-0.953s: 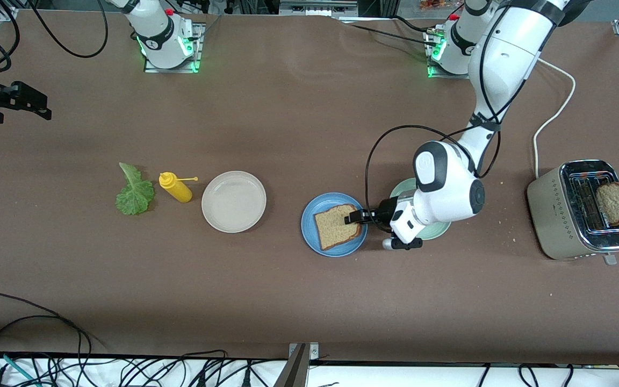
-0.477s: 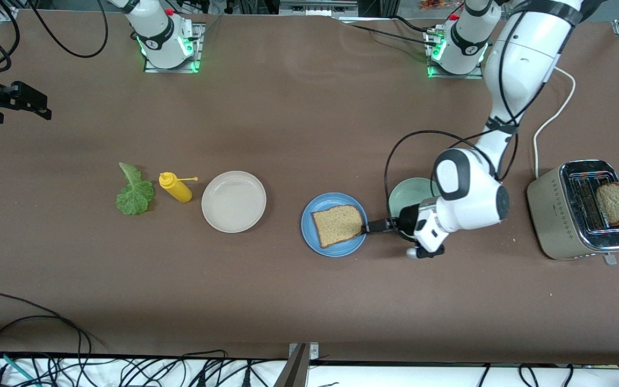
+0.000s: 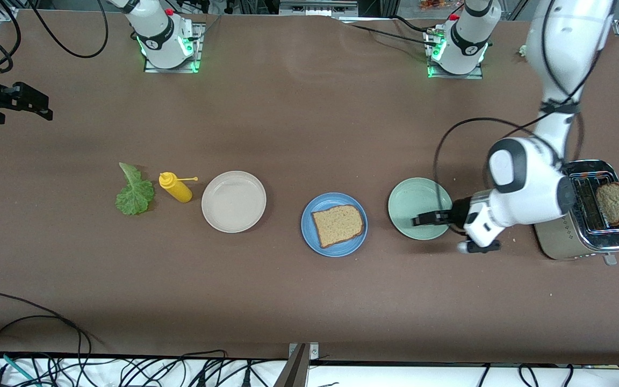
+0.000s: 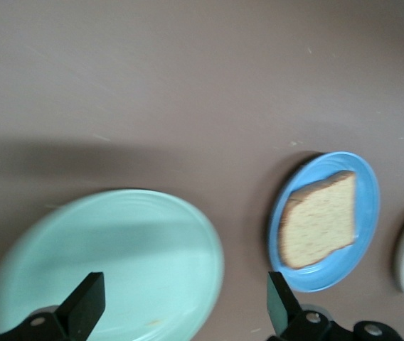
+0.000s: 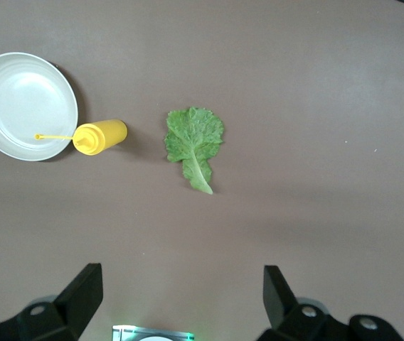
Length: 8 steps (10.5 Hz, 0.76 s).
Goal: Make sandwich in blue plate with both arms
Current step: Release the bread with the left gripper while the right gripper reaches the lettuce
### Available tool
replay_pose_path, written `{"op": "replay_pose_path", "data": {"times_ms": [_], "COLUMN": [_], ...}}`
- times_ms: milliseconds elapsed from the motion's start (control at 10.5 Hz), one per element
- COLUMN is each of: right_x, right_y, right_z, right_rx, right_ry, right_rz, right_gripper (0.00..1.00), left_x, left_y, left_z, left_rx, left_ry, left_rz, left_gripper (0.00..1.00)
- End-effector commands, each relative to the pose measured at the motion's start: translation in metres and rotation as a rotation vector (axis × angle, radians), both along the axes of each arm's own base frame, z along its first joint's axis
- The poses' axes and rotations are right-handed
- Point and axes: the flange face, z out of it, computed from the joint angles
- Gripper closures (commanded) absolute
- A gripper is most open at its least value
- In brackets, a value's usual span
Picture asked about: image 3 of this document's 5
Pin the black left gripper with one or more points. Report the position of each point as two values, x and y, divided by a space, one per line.
458 210

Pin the brown bread slice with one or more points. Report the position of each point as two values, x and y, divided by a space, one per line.
339 226
616 203

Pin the green lettuce leaf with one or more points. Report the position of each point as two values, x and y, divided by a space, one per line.
136 196

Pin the yellow squeeze bottle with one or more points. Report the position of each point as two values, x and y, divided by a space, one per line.
178 191

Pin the pale green round plate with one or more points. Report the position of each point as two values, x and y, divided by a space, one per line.
411 199

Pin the blue round plate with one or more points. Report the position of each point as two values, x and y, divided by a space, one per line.
315 242

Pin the beige round plate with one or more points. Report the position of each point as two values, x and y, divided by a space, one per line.
234 201

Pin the beige metal toaster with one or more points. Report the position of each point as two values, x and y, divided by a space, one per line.
562 244

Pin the orange snack packet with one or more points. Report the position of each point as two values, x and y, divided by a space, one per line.
433 5

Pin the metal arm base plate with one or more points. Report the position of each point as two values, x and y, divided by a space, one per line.
454 76
199 54

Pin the metal table edge bracket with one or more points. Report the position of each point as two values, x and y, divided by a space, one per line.
299 371

